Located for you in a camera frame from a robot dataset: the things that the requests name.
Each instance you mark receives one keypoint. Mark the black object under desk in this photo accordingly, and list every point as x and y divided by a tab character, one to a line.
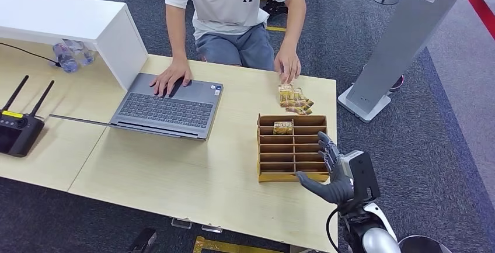
142	240

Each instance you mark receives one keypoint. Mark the short yellow floor tape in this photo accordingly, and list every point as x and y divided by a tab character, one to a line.
275	29

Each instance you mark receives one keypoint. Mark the grey laptop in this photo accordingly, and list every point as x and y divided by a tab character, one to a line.
170	108

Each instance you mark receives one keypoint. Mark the clear plastic water bottle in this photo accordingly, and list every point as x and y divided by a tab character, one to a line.
66	59
85	53

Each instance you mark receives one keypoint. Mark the white desk shelf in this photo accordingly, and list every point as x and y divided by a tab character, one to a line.
58	17

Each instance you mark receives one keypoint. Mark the person's left hand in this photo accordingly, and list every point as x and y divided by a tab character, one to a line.
287	63

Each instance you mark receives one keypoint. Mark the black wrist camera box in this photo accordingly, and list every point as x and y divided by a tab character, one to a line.
363	174

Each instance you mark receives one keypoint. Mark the red barrier strip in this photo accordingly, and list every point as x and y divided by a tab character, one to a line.
481	11

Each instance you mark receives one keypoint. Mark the person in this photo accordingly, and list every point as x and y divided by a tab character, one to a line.
228	3

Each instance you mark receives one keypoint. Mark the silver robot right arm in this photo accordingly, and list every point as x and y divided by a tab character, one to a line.
377	241

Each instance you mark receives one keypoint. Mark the wooden card organizer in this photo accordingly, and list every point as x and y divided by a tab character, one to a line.
270	158

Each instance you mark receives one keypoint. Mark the grey kiosk stand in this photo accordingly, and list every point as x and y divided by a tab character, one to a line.
402	34

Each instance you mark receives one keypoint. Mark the clear plastic desk bracket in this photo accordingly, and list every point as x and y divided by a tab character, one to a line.
212	228
181	223

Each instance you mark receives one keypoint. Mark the person's left forearm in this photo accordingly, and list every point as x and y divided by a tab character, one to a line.
294	26

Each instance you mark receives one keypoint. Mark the person's right hand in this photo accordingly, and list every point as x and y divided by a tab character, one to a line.
172	75

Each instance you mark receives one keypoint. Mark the black controller with antennas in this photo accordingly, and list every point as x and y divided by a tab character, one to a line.
17	131

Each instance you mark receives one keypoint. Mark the person's right forearm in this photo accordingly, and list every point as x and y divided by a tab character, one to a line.
176	38

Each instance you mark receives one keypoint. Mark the long yellow floor tape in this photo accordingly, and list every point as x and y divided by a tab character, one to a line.
228	247

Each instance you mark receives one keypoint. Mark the shoe behind kiosk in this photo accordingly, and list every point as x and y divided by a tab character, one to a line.
397	82

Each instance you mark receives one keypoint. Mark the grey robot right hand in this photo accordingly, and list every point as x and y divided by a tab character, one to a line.
338	187

